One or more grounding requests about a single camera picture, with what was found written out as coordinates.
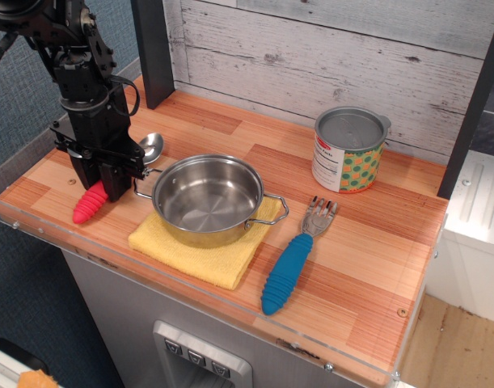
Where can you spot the dark grey right post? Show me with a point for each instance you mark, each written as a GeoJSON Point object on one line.
{"type": "Point", "coordinates": [479, 98]}

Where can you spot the grey toy kitchen cabinet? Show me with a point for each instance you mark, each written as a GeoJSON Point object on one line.
{"type": "Point", "coordinates": [125, 303]}

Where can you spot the toy food can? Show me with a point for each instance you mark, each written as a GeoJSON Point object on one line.
{"type": "Point", "coordinates": [349, 143]}

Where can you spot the silver dispenser button panel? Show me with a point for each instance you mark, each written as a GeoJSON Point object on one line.
{"type": "Point", "coordinates": [189, 361]}

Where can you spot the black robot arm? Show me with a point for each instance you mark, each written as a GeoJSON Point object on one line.
{"type": "Point", "coordinates": [66, 36]}

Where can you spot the white cabinet at right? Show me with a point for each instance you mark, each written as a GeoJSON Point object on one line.
{"type": "Point", "coordinates": [461, 272]}

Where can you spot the silver steel pan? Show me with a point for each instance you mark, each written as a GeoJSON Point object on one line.
{"type": "Point", "coordinates": [212, 200]}

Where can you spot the yellow folded cloth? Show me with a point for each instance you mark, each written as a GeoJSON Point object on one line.
{"type": "Point", "coordinates": [221, 266]}

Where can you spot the orange object bottom left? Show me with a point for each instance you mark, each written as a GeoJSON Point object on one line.
{"type": "Point", "coordinates": [36, 379]}

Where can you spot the blue handled metal fork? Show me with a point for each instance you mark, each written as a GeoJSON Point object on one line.
{"type": "Point", "coordinates": [284, 276]}

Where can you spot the red handled metal spoon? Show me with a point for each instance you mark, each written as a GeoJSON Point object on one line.
{"type": "Point", "coordinates": [95, 197]}

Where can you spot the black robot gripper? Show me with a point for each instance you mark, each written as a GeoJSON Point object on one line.
{"type": "Point", "coordinates": [96, 137]}

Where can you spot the dark grey left post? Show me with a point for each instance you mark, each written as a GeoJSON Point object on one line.
{"type": "Point", "coordinates": [154, 50]}

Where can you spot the dark grey post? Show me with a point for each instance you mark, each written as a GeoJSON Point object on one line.
{"type": "Point", "coordinates": [479, 98]}
{"type": "Point", "coordinates": [154, 50]}

